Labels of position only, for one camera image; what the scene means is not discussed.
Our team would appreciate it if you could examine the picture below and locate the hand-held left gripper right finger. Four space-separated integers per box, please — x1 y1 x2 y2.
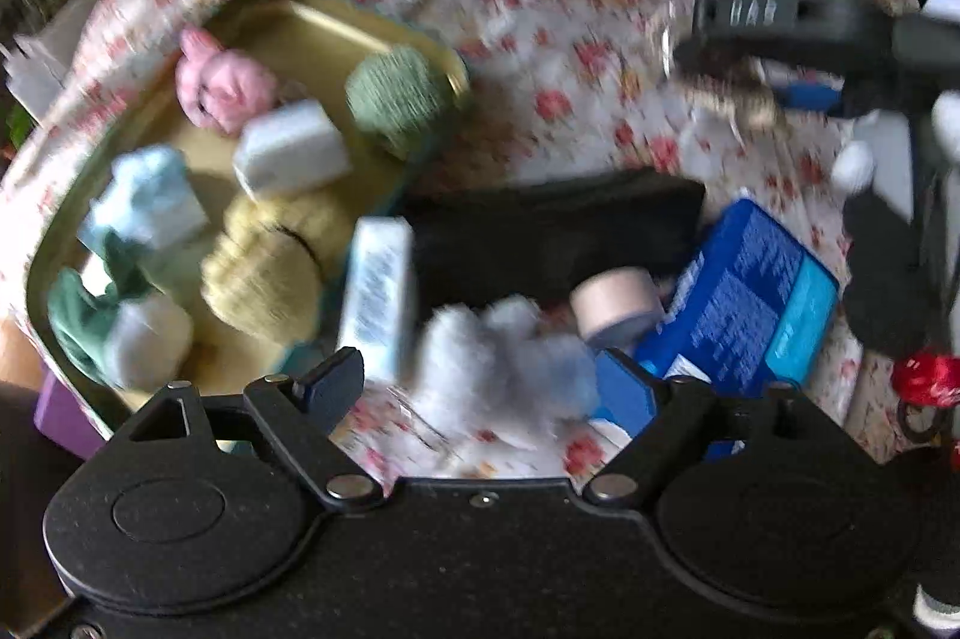
580 348 835 506

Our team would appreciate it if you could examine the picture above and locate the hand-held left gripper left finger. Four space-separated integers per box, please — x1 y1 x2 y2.
111 345 385 510

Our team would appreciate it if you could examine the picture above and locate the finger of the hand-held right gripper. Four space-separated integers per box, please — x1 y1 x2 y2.
690 0 895 61
765 76 850 119

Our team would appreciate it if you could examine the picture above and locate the brown fuzzy toy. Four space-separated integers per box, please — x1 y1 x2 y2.
673 46 782 131

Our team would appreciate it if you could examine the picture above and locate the white sponge block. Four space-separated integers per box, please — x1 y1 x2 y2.
232 99 352 197

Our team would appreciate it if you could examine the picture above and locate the light blue face mask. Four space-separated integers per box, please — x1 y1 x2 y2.
79 146 211 254

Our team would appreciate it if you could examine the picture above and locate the green yarn ball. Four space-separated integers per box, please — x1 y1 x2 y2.
345 45 458 160

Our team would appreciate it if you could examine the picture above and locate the pink plush toy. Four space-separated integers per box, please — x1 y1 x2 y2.
176 28 282 137

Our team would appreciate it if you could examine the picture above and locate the teal and gold metal tin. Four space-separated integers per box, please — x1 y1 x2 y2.
22 0 473 437

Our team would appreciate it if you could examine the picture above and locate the beige tape roll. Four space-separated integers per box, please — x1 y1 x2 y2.
568 268 665 344

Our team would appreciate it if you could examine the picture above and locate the white printed tube box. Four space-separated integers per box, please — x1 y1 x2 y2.
334 217 417 385

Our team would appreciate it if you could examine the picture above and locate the blue carton box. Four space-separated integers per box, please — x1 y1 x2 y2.
634 198 841 389

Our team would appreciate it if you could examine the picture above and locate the black pouch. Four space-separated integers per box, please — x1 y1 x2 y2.
397 166 706 317

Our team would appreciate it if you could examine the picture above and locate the purple block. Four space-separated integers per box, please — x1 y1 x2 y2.
34 369 106 460

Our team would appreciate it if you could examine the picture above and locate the white plant pot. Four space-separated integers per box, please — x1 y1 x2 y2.
0 0 102 111

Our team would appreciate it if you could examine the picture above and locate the red strap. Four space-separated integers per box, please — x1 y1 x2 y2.
891 350 960 409

